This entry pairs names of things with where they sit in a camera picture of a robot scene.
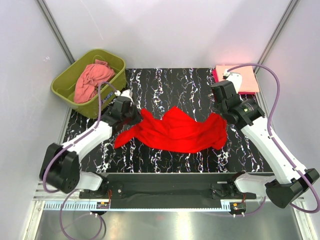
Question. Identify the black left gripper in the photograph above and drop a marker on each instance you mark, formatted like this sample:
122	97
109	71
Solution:
135	115

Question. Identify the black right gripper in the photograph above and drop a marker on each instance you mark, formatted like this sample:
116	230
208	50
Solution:
225	110

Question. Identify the red t shirt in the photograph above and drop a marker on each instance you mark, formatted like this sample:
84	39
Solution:
177	132

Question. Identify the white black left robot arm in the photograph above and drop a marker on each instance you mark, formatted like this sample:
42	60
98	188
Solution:
60	170

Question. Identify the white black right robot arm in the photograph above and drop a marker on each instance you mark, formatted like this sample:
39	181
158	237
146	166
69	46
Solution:
291	178

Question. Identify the folded light pink t shirt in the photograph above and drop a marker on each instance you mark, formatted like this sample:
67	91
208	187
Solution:
242	77

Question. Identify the folded magenta t shirt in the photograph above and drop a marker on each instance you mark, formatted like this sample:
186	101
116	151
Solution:
220	77

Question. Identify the crumpled salmon pink t shirt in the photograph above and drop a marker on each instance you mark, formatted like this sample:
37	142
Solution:
94	74

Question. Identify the olive green plastic basket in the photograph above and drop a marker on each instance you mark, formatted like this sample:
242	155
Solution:
65	84

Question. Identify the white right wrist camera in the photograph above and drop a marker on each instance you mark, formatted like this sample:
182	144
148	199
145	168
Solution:
227	73

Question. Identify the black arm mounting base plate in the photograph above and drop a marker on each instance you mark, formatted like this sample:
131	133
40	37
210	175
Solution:
169	189

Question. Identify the aluminium front rail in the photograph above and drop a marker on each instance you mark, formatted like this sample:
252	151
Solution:
41	195

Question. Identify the white slotted cable duct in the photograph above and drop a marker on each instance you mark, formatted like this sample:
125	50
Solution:
116	206

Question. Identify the left aluminium frame post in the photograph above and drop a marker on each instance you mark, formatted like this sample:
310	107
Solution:
55	30

